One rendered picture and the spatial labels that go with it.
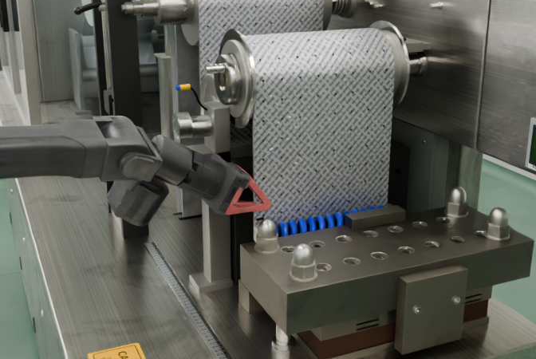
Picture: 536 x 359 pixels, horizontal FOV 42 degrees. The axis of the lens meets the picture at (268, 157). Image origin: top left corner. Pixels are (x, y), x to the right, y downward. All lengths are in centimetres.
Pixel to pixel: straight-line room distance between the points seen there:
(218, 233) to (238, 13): 38
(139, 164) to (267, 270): 22
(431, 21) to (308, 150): 30
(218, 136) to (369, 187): 26
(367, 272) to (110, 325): 40
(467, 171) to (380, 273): 53
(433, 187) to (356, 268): 32
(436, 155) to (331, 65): 27
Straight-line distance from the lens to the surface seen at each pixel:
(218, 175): 98
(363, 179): 112
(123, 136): 91
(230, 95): 102
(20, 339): 288
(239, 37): 102
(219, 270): 116
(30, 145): 87
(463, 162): 141
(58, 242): 139
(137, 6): 124
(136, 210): 98
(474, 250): 104
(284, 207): 107
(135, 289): 119
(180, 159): 96
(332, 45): 106
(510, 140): 105
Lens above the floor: 146
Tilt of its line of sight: 18 degrees down
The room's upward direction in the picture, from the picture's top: straight up
